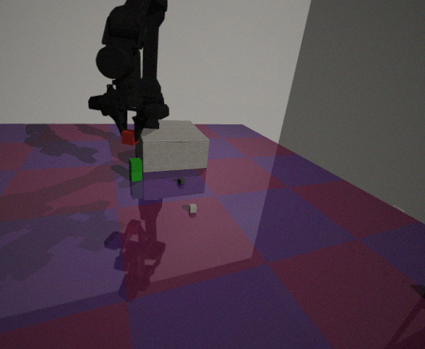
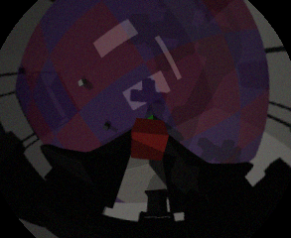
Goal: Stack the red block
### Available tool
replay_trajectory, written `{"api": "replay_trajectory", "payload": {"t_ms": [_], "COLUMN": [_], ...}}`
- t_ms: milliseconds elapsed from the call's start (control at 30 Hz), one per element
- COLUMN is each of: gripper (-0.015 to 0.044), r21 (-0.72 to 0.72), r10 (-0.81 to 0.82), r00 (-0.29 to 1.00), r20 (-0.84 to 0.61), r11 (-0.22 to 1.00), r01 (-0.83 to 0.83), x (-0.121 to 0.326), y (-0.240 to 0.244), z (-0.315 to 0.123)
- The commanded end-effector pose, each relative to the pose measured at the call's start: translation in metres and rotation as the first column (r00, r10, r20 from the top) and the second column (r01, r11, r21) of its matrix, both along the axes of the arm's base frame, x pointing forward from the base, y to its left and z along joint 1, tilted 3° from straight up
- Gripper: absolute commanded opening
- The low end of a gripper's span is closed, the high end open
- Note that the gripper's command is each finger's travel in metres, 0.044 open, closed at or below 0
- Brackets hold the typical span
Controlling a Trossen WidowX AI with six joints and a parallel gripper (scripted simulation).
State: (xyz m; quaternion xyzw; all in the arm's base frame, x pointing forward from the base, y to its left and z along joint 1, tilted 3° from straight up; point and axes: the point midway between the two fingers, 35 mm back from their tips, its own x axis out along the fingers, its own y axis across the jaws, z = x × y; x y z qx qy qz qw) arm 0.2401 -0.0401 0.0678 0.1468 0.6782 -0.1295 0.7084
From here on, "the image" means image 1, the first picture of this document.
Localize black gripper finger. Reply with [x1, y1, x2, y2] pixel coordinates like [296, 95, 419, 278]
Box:
[132, 116, 148, 142]
[110, 110, 127, 134]

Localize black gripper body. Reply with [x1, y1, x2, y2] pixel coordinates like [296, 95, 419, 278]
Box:
[88, 77, 169, 120]

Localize green block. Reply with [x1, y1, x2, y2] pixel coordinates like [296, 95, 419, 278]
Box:
[129, 169, 142, 182]
[129, 158, 142, 172]

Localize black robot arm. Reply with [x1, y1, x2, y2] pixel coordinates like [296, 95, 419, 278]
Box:
[95, 0, 168, 116]

